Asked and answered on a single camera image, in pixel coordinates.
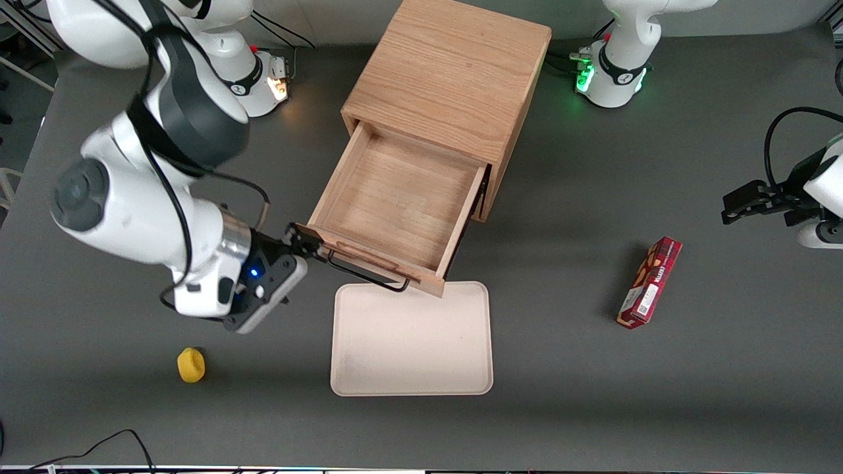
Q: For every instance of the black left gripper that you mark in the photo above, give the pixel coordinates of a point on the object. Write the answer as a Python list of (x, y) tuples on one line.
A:
[(788, 195)]

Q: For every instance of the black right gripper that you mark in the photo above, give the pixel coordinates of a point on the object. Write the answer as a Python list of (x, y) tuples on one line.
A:
[(269, 252)]

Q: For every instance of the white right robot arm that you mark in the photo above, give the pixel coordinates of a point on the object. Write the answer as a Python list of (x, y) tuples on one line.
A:
[(138, 210)]

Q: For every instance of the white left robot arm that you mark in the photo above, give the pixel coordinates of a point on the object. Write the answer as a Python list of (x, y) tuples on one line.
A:
[(619, 66)]

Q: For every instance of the wooden drawer cabinet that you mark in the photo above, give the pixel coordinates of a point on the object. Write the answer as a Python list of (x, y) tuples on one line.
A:
[(448, 72)]

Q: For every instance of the beige plastic tray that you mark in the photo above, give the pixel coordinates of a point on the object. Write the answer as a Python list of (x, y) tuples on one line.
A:
[(411, 342)]

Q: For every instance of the red tartan cookie box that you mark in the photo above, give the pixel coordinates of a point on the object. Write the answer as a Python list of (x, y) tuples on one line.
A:
[(649, 283)]

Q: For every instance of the small yellow object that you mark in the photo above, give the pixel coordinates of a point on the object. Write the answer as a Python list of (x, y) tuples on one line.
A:
[(191, 365)]

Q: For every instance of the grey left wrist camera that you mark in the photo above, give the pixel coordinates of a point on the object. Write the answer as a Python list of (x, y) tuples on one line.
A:
[(823, 234)]

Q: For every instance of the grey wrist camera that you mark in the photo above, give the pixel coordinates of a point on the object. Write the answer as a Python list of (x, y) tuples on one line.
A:
[(823, 234), (276, 293)]

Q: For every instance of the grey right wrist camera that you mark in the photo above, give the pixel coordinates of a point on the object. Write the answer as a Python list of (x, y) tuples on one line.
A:
[(276, 293)]

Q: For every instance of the metal frame beside table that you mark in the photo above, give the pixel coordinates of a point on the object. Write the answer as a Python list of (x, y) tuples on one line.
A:
[(23, 39)]

